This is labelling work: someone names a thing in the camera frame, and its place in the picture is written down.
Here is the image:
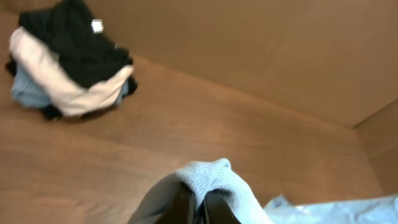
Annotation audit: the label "blue denim jeans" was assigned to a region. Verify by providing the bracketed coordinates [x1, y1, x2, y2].
[11, 64, 137, 116]

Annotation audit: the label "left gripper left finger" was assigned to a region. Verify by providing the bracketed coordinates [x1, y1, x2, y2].
[155, 183, 195, 224]

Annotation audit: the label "black garment on pile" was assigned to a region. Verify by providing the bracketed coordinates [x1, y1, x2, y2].
[19, 0, 133, 88]

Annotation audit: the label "black garment under pile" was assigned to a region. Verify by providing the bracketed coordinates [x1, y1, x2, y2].
[5, 58, 138, 120]

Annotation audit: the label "cream white garment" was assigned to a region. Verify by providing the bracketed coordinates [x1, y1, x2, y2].
[9, 27, 134, 116]

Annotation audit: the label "light blue printed t-shirt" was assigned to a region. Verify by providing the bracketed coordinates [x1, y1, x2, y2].
[129, 158, 397, 223]

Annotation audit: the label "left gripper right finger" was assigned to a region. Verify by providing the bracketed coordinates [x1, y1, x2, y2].
[202, 190, 241, 224]

